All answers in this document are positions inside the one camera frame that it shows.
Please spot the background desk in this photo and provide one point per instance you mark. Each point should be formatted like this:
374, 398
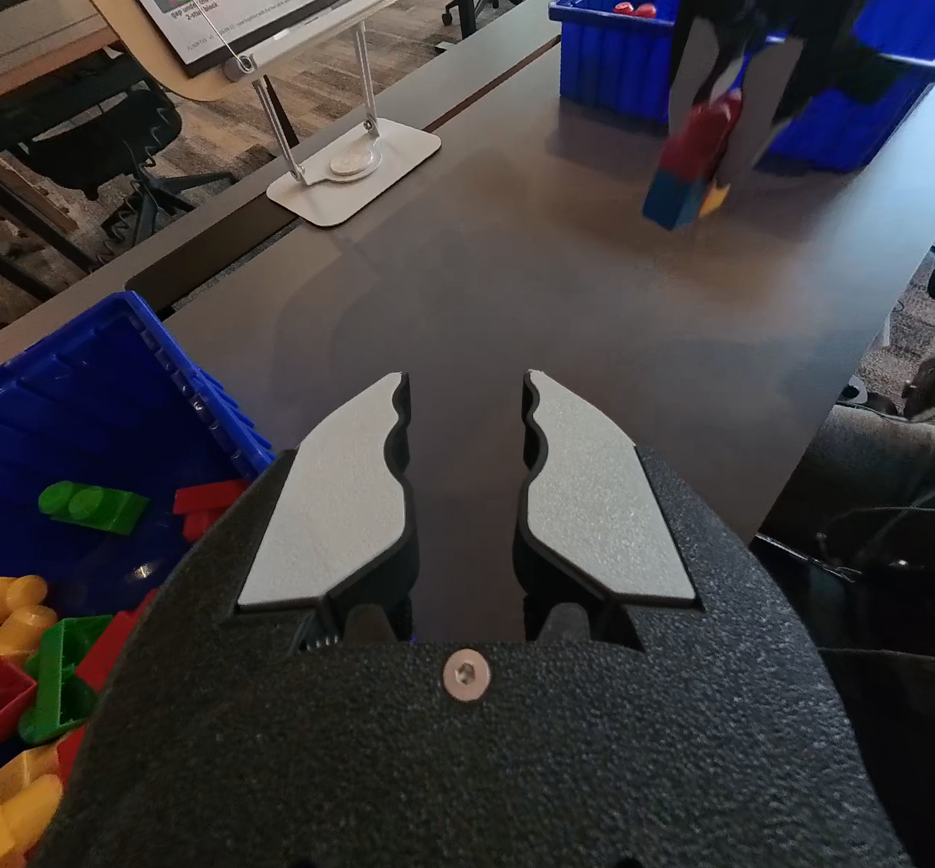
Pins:
51, 50

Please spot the yellow mega block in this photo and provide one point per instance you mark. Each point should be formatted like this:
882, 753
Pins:
714, 199

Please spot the pile of coloured mega blocks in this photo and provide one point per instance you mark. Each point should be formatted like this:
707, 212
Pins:
87, 510

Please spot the person's legs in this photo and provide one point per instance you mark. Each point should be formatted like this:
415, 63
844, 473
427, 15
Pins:
876, 517

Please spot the blue mega block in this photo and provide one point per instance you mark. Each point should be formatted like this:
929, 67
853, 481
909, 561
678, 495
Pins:
672, 199

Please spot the blue plastic bin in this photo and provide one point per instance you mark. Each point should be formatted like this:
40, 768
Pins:
87, 408
606, 57

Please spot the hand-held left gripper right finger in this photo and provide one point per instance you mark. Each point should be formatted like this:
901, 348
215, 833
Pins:
599, 510

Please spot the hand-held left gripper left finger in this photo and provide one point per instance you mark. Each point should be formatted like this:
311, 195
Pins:
329, 517

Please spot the red mega block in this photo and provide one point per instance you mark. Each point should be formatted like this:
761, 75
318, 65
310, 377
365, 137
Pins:
701, 137
635, 9

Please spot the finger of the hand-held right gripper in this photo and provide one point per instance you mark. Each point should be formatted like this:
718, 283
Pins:
767, 93
701, 57

